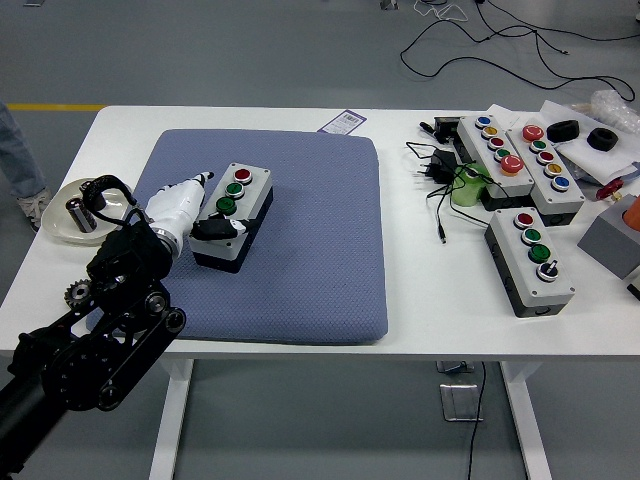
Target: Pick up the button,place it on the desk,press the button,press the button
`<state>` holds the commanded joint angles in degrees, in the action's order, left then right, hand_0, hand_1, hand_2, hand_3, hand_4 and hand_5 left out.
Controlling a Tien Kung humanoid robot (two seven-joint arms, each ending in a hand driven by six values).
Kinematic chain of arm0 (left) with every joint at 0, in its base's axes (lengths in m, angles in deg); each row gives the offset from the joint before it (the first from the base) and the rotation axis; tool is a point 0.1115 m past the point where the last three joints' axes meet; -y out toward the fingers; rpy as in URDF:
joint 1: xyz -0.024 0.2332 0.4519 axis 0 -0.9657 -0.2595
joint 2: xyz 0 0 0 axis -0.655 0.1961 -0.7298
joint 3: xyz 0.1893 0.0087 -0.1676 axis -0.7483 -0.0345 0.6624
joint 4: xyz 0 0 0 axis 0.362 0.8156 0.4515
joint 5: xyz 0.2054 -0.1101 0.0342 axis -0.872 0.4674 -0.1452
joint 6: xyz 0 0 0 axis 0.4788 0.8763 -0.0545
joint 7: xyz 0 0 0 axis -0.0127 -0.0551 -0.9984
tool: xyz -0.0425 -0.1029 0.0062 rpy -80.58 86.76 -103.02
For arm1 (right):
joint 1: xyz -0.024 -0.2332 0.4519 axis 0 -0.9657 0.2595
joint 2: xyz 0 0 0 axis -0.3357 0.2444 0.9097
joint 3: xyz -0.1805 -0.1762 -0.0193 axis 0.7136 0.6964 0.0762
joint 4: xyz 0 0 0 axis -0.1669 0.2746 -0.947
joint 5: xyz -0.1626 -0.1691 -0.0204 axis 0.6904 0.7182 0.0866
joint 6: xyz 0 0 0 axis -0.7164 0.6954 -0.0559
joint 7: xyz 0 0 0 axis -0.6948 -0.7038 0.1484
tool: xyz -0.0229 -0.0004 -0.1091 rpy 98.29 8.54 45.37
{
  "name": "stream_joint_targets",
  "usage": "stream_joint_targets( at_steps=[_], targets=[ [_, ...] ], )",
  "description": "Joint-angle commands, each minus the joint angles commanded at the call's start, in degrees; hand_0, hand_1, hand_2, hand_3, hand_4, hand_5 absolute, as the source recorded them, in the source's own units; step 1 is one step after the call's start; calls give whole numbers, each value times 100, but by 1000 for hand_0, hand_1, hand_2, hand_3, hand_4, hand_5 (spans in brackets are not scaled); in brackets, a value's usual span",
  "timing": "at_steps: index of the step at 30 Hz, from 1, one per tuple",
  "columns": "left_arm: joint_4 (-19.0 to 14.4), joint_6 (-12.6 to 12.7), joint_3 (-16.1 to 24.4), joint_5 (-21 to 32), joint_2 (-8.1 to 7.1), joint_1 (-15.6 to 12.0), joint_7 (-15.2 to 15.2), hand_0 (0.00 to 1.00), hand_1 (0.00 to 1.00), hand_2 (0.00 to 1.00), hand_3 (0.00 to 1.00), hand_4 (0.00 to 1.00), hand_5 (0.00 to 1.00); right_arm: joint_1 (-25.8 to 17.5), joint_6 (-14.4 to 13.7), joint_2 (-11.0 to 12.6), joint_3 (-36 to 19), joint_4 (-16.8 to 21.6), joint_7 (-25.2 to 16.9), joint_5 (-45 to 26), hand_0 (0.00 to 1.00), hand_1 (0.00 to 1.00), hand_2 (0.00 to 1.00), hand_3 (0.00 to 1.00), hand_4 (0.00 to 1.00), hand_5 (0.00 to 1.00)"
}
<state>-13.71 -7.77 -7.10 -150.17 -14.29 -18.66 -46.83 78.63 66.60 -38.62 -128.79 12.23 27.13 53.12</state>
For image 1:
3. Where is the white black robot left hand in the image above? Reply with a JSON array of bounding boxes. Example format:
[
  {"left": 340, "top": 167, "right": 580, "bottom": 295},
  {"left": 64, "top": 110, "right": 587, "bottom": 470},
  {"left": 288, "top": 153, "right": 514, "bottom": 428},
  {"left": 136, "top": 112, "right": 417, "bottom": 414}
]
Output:
[{"left": 145, "top": 170, "right": 252, "bottom": 251}]

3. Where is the grey four-control button box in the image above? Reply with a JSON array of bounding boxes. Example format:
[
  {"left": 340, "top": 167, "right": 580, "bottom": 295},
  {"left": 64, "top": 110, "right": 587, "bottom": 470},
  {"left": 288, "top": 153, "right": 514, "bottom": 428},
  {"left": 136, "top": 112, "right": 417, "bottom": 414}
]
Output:
[
  {"left": 483, "top": 208, "right": 576, "bottom": 319},
  {"left": 188, "top": 162, "right": 275, "bottom": 275}
]

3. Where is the five-button box, mushroom near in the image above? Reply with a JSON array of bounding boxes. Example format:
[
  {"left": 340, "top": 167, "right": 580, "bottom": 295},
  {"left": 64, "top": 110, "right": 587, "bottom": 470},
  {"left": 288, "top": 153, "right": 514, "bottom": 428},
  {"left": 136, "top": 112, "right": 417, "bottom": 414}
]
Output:
[{"left": 457, "top": 115, "right": 536, "bottom": 211}]

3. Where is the five-button box, mushroom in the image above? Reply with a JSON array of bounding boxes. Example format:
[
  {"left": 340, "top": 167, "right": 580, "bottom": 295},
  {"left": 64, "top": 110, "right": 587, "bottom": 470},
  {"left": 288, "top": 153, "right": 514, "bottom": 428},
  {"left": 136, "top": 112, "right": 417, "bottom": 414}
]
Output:
[
  {"left": 457, "top": 115, "right": 536, "bottom": 211},
  {"left": 505, "top": 122, "right": 586, "bottom": 227}
]

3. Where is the five-button box, mushroom far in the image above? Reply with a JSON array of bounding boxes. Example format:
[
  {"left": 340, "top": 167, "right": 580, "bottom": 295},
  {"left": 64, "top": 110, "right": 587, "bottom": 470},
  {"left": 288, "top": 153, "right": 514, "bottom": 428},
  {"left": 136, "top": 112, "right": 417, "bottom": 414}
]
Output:
[{"left": 505, "top": 122, "right": 586, "bottom": 227}]

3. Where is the black silver cylinder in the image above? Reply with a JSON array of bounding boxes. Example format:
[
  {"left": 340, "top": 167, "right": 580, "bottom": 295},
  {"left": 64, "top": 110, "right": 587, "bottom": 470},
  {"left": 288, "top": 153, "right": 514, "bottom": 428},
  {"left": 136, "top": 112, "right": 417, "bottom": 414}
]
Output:
[{"left": 66, "top": 197, "right": 97, "bottom": 234}]

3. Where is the white shallow plate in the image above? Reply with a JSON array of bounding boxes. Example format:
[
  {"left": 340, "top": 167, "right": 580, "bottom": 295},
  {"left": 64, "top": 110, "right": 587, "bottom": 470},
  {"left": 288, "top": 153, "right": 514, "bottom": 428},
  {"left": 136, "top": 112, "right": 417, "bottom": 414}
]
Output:
[{"left": 40, "top": 177, "right": 136, "bottom": 246}]

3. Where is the black metal gear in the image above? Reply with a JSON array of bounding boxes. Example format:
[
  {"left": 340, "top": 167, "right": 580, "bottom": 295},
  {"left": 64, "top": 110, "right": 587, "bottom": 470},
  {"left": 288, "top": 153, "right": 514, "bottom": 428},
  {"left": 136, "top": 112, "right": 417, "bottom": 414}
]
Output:
[{"left": 62, "top": 279, "right": 94, "bottom": 309}]

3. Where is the blue-grey padded mat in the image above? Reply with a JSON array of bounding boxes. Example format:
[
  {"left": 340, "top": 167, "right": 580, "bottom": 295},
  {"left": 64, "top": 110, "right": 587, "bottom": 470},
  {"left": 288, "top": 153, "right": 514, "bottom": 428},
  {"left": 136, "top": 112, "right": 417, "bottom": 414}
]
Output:
[{"left": 84, "top": 128, "right": 391, "bottom": 346}]

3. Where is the person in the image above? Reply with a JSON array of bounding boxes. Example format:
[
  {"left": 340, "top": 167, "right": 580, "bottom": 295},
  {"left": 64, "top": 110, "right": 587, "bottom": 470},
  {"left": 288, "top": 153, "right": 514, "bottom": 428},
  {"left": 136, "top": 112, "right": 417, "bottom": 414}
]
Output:
[{"left": 0, "top": 102, "right": 51, "bottom": 234}]

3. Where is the purple barcode label card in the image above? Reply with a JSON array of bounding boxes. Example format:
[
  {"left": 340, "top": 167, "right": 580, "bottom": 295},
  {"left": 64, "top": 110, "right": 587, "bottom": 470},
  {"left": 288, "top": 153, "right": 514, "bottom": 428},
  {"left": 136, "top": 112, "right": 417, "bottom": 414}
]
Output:
[{"left": 317, "top": 109, "right": 366, "bottom": 135}]

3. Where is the white table leg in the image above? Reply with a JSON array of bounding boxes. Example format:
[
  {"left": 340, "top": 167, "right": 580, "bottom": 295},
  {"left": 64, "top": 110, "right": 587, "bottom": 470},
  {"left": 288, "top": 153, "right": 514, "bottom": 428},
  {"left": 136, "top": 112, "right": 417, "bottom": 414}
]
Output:
[
  {"left": 499, "top": 360, "right": 554, "bottom": 480},
  {"left": 148, "top": 357, "right": 195, "bottom": 480}
]

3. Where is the black power adapter plug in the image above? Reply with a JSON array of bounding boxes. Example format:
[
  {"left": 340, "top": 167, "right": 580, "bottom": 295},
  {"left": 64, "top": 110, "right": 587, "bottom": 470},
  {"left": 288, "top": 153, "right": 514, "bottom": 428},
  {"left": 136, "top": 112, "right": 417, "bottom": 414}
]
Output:
[{"left": 413, "top": 148, "right": 459, "bottom": 185}]

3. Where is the small black device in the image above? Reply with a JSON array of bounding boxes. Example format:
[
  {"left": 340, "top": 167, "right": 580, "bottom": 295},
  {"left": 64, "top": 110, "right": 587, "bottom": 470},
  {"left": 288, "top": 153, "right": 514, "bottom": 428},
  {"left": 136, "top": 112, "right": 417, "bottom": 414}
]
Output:
[{"left": 418, "top": 116, "right": 464, "bottom": 144}]

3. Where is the light green plastic piece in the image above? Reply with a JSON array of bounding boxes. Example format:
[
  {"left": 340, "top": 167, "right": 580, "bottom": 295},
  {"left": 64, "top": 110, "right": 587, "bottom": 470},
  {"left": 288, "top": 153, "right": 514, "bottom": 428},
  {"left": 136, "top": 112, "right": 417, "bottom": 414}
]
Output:
[{"left": 451, "top": 167, "right": 494, "bottom": 209}]

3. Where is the silver floor socket plate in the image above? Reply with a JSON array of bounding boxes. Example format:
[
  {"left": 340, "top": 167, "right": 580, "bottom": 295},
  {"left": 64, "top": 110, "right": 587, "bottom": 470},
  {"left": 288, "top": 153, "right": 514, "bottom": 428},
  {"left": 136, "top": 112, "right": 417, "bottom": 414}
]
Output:
[{"left": 439, "top": 382, "right": 485, "bottom": 423}]

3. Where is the large white paper sheet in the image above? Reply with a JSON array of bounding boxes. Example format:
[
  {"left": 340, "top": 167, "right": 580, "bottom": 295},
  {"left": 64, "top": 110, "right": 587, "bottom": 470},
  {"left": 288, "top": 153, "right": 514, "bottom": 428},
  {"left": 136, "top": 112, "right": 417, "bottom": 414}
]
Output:
[{"left": 540, "top": 99, "right": 640, "bottom": 184}]

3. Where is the grey block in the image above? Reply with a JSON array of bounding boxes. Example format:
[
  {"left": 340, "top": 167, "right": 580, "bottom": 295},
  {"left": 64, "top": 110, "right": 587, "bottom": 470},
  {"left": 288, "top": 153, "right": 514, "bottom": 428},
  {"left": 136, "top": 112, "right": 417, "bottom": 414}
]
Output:
[{"left": 577, "top": 193, "right": 640, "bottom": 281}]

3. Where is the red handwheel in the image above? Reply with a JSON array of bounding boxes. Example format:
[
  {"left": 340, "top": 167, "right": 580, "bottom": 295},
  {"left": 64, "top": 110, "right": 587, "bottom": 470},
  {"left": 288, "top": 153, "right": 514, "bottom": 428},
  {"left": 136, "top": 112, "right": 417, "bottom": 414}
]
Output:
[{"left": 596, "top": 177, "right": 626, "bottom": 203}]

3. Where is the clear bubble wrap bag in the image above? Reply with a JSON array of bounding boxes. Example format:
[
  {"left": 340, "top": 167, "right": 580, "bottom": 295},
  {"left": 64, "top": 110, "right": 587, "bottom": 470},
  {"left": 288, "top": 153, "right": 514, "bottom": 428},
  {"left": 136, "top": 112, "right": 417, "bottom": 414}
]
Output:
[{"left": 574, "top": 89, "right": 640, "bottom": 136}]

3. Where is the orange object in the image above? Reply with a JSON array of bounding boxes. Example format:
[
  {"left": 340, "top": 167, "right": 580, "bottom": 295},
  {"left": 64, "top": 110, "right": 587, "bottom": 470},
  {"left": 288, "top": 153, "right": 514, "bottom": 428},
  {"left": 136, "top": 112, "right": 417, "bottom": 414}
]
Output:
[{"left": 621, "top": 193, "right": 640, "bottom": 229}]

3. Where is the black adapter cord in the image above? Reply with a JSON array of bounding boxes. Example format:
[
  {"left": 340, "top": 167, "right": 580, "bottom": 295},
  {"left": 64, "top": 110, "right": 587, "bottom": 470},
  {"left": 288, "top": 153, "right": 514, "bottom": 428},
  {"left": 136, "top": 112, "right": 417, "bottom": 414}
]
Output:
[{"left": 404, "top": 141, "right": 494, "bottom": 246}]

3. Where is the white floor cable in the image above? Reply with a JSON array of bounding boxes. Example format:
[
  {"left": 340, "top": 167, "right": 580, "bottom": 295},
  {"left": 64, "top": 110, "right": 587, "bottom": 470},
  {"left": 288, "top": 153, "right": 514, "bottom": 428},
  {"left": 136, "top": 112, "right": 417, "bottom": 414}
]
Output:
[{"left": 413, "top": 0, "right": 469, "bottom": 22}]

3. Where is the black cable under table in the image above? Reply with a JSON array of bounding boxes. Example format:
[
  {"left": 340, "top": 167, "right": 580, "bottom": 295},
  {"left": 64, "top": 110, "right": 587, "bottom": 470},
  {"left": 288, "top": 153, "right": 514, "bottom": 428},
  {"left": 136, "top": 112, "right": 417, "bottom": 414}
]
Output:
[{"left": 467, "top": 360, "right": 487, "bottom": 480}]

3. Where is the black foam ring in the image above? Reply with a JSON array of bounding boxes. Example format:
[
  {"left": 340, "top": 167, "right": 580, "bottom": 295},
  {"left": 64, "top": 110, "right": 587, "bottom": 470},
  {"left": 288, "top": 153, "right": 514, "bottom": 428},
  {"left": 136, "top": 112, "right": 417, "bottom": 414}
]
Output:
[
  {"left": 546, "top": 119, "right": 581, "bottom": 144},
  {"left": 586, "top": 128, "right": 618, "bottom": 151}
]

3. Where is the long black floor cable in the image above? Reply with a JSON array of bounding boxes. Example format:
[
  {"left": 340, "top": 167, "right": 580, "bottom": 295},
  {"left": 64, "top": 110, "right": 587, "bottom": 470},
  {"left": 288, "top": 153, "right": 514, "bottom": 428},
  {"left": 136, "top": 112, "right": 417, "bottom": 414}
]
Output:
[{"left": 399, "top": 0, "right": 640, "bottom": 101}]

